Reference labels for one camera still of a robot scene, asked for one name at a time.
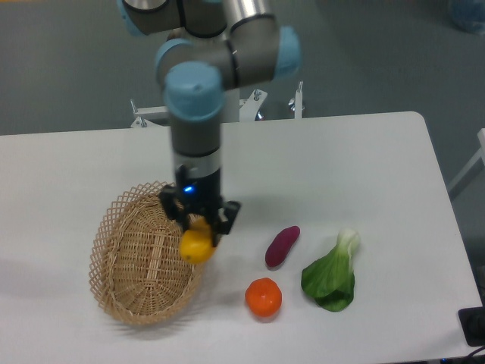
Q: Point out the white frame at right edge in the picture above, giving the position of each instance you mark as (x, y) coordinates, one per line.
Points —
(469, 171)

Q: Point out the orange tangerine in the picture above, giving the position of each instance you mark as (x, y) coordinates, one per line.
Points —
(263, 297)

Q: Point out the green bok choy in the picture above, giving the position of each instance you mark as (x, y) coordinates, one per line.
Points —
(330, 280)

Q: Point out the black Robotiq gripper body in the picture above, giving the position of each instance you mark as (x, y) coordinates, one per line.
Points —
(197, 195)

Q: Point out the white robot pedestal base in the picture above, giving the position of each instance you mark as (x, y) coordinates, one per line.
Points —
(249, 109)

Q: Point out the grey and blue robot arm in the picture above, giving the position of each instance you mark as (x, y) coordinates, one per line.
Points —
(227, 45)

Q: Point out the blue object in corner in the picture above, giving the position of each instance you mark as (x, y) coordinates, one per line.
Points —
(468, 15)

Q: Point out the black device at table edge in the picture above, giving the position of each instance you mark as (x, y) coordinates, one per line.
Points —
(472, 322)

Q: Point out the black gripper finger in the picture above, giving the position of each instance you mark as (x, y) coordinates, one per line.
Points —
(221, 218)
(169, 203)

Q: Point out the woven wicker basket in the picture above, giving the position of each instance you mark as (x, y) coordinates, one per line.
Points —
(136, 273)

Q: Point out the purple sweet potato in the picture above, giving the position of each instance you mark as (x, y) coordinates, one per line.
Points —
(280, 246)

